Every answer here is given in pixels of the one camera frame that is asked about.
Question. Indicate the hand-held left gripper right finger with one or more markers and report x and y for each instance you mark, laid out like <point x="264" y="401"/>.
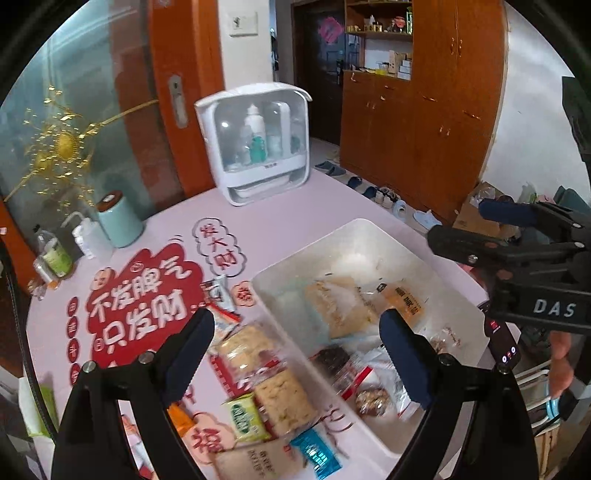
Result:
<point x="406" y="360"/>

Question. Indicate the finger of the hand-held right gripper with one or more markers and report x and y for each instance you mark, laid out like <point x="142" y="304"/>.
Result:
<point x="471" y="251"/>
<point x="508" y="212"/>

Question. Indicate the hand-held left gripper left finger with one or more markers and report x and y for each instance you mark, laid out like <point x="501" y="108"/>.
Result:
<point x="184" y="364"/>

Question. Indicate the clear nut bar packet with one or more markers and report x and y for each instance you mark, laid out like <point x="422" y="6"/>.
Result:
<point x="445" y="341"/>

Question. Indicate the clear nut cluster packet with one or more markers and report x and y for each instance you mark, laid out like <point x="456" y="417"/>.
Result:
<point x="374" y="401"/>

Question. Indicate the orange cake packet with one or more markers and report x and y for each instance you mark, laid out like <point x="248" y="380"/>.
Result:
<point x="406" y="300"/>

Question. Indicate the clear puffed rice cake packet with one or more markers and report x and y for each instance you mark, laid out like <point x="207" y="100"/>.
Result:
<point x="286" y="401"/>
<point x="244" y="350"/>

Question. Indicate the dark fruit bar packet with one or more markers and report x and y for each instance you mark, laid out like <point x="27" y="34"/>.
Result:
<point x="334" y="362"/>

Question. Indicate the beige packet with red edges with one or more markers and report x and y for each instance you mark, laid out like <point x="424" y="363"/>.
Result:
<point x="221" y="295"/>

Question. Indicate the small green pastry packet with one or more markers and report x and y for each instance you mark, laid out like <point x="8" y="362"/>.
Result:
<point x="244" y="417"/>

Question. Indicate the clear bread slice packet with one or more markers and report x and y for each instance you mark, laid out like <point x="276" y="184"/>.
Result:
<point x="341" y="304"/>

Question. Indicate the beige cracker packet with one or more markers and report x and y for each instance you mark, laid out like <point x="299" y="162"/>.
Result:
<point x="251" y="464"/>

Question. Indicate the white plastic bin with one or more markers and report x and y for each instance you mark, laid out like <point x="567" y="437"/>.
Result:
<point x="351" y="249"/>

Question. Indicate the blue snack packet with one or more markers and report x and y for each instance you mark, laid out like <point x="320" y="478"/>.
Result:
<point x="314" y="454"/>

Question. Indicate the person's right hand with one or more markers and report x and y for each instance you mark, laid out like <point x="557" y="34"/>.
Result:
<point x="561" y="364"/>

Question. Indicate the cardboard box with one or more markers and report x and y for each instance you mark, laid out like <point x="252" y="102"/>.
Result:
<point x="475" y="217"/>

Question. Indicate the orange wooden cabinet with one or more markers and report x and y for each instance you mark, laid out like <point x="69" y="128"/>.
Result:
<point x="415" y="129"/>

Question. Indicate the pink printed tablecloth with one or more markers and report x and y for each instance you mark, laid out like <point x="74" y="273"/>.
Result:
<point x="152" y="230"/>

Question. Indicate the green tissue box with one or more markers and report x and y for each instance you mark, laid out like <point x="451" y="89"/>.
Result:
<point x="39" y="415"/>

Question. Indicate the white squeeze bottle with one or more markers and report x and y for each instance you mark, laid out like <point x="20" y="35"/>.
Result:
<point x="94" y="237"/>

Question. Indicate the teal canister with brown lid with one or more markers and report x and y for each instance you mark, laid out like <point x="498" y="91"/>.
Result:
<point x="120" y="221"/>

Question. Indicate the row of shoes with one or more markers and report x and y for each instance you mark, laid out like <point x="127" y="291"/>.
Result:
<point x="332" y="168"/>

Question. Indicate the glass bottle with green label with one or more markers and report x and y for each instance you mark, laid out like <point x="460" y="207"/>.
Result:
<point x="57" y="261"/>

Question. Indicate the white sterilizer cabinet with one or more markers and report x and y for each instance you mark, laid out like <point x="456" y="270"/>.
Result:
<point x="295" y="120"/>

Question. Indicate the dark wooden door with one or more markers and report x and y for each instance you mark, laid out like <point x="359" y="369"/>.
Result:
<point x="318" y="83"/>

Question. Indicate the glass door with gold ornament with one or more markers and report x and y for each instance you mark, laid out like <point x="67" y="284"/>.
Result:
<point x="69" y="138"/>

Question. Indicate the white wall switch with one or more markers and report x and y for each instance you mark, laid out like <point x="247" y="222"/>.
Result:
<point x="243" y="23"/>

